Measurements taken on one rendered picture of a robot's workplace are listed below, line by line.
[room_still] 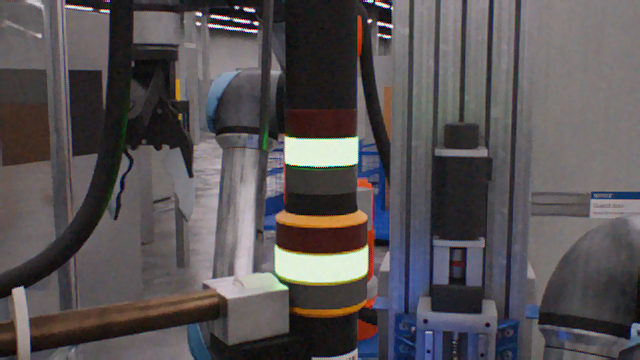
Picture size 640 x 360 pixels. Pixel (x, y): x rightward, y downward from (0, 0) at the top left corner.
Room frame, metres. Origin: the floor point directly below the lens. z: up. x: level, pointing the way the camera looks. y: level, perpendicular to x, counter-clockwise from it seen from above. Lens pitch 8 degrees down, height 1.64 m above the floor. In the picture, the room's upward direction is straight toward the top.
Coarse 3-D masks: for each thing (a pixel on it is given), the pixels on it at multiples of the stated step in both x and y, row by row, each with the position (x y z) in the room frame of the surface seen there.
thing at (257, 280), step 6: (246, 276) 0.31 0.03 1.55; (252, 276) 0.31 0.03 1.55; (258, 276) 0.31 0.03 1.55; (264, 276) 0.31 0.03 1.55; (270, 276) 0.31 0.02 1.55; (234, 282) 0.31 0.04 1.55; (240, 282) 0.30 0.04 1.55; (246, 282) 0.30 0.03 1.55; (252, 282) 0.30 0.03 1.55; (258, 282) 0.30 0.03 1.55; (264, 282) 0.30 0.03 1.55; (270, 282) 0.31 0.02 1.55; (276, 282) 0.31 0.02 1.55; (246, 288) 0.30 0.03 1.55
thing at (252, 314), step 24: (216, 288) 0.30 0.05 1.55; (240, 288) 0.30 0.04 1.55; (264, 288) 0.30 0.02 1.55; (240, 312) 0.29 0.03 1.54; (264, 312) 0.29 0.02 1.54; (288, 312) 0.30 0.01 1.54; (216, 336) 0.31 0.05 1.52; (240, 336) 0.29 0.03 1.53; (264, 336) 0.29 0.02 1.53; (288, 336) 0.30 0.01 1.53
